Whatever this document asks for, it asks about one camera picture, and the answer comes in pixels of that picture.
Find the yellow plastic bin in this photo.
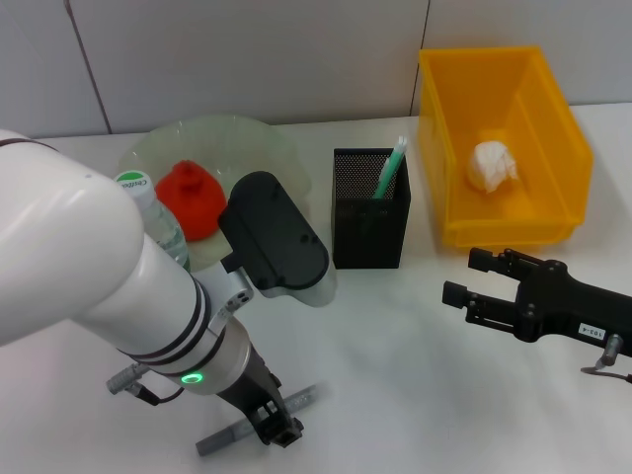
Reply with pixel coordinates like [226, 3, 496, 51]
[418, 45, 594, 248]

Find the white paper ball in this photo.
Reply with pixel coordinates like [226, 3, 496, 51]
[463, 140, 519, 194]

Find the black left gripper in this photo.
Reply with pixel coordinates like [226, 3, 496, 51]
[216, 339, 304, 449]

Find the clear green-label water bottle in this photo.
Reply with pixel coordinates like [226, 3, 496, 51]
[113, 170, 193, 274]

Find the translucent green fruit plate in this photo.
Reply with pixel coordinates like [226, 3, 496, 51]
[118, 114, 313, 274]

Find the silver glitter pen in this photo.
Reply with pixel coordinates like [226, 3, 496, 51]
[195, 383, 320, 456]

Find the mint green utility knife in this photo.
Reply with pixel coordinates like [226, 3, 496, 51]
[372, 135, 410, 199]

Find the left gripper cable with plug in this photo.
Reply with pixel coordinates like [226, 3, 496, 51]
[105, 362, 188, 407]

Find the right gripper cable with plug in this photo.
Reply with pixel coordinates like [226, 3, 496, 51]
[581, 333, 632, 384]

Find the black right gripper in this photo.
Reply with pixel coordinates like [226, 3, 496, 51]
[441, 246, 632, 359]

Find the red-orange fruit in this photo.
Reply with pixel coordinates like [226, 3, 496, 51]
[155, 159, 229, 242]

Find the black mesh pen holder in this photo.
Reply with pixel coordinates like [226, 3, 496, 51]
[331, 146, 412, 271]

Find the gripper cable with plug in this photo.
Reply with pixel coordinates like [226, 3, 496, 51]
[581, 333, 632, 384]
[105, 362, 188, 407]

